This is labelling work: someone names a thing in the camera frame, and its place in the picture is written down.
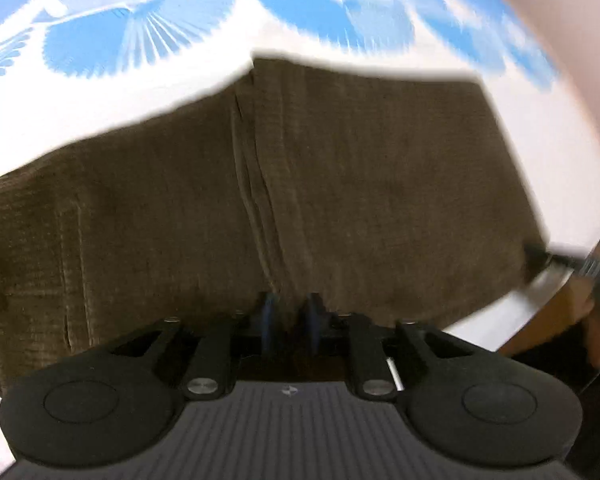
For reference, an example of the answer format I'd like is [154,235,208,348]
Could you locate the dark brown corduroy pants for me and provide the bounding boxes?
[0,58,542,393]

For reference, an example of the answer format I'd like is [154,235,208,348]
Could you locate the blue and white bed sheet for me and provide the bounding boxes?
[0,0,600,479]

